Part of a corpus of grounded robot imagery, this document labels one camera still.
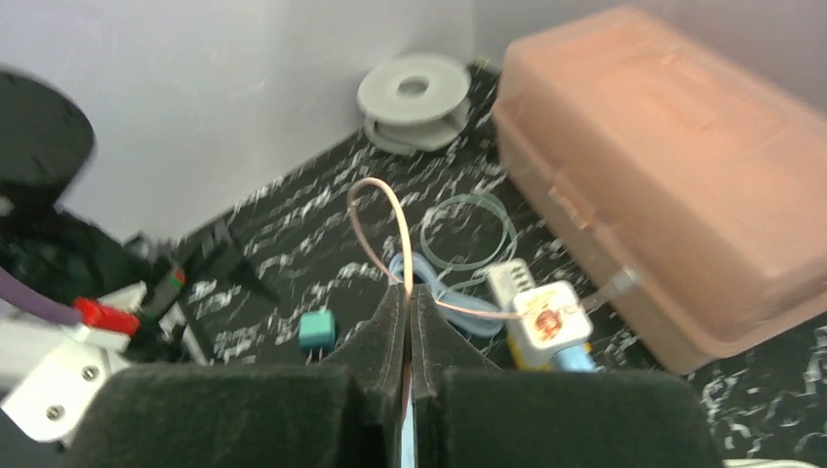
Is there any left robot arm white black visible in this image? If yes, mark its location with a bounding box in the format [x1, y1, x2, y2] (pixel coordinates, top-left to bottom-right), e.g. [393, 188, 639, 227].
[1, 67, 278, 305]

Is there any thin pink usb cable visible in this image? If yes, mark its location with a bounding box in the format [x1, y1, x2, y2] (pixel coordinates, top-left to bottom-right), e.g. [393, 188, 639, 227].
[345, 177, 525, 322]

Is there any yellow cube socket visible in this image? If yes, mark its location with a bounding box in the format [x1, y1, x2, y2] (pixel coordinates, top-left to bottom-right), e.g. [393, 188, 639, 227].
[506, 335, 553, 371]

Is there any pink translucent plastic storage box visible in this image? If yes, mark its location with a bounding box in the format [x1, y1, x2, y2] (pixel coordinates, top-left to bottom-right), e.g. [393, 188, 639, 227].
[492, 7, 826, 374]

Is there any teal plug adapter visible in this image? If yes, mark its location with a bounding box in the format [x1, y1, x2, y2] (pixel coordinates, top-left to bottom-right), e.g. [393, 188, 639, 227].
[297, 309, 338, 365]

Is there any light blue power strip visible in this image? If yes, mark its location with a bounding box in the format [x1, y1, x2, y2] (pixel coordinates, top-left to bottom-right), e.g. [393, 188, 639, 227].
[400, 401, 416, 468]

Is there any small light blue charger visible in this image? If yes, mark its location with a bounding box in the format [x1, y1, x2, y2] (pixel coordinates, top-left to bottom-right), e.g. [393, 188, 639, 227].
[552, 343, 598, 372]

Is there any thin white usb cable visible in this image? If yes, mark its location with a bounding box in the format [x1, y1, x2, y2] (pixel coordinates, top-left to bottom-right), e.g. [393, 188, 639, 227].
[419, 193, 520, 292]

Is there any grey filament spool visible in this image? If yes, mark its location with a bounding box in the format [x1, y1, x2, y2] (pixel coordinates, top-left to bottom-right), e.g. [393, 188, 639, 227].
[357, 53, 471, 155]

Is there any white cube charger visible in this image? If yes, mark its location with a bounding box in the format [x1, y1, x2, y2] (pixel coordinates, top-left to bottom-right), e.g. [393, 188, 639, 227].
[506, 281, 593, 371]

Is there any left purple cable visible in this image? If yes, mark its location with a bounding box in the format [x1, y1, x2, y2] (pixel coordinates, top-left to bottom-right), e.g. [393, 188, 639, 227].
[0, 267, 140, 337]

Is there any coiled light blue cable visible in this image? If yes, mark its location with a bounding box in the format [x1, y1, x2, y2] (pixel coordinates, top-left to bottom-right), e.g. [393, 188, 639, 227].
[388, 252, 506, 338]

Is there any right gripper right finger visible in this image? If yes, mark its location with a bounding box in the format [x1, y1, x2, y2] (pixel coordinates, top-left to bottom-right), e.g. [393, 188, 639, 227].
[410, 286, 723, 467]

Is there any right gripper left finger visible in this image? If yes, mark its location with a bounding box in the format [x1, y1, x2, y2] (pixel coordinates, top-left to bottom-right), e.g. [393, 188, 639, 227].
[64, 285, 408, 467]

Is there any white usb charging hub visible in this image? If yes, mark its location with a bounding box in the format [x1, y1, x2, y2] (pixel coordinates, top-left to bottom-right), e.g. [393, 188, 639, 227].
[486, 258, 537, 312]

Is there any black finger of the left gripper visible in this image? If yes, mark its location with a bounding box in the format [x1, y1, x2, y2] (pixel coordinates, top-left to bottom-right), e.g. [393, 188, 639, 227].
[174, 219, 279, 305]

